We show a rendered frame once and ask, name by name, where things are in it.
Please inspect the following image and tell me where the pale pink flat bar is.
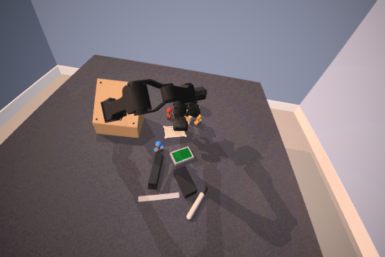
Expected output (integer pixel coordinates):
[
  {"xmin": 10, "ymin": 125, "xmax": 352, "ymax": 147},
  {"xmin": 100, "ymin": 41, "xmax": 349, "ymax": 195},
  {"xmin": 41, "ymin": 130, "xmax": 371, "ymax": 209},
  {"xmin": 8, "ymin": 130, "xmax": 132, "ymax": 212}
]
[{"xmin": 138, "ymin": 193, "xmax": 179, "ymax": 202}]

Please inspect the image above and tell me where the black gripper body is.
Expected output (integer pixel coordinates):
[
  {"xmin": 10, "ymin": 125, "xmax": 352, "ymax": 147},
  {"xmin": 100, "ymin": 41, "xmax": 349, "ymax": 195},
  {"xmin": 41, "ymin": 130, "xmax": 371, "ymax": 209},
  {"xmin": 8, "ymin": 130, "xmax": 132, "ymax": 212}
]
[{"xmin": 173, "ymin": 102, "xmax": 188, "ymax": 131}]

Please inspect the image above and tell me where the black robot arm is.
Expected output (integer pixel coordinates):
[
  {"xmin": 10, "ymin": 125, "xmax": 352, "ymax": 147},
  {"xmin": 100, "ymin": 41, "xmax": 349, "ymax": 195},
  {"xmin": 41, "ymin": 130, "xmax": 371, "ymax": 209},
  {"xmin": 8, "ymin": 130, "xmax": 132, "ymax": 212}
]
[{"xmin": 100, "ymin": 79, "xmax": 207, "ymax": 123}]

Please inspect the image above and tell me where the cream paper card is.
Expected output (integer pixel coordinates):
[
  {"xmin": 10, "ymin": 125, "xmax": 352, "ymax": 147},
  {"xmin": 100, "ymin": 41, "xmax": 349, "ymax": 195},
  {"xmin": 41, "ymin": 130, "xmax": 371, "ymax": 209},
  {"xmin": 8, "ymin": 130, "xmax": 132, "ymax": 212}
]
[{"xmin": 163, "ymin": 126, "xmax": 187, "ymax": 139}]

